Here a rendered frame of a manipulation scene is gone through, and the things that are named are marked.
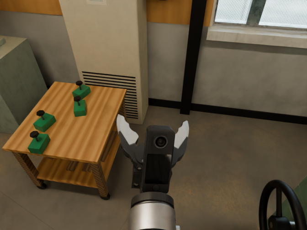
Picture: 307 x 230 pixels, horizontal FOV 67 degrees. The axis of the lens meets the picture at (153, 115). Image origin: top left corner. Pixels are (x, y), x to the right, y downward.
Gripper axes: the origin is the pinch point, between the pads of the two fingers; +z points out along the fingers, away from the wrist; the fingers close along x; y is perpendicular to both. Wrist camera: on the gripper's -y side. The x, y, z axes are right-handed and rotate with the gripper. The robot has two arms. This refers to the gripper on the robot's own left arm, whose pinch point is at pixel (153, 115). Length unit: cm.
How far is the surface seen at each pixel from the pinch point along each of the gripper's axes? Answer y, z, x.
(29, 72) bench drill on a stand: 91, 133, -95
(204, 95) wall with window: 96, 132, 62
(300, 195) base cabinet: 45, 8, 67
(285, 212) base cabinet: 60, 8, 68
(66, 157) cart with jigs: 77, 39, -38
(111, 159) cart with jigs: 109, 62, -16
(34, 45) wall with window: 82, 162, -98
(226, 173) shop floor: 115, 61, 74
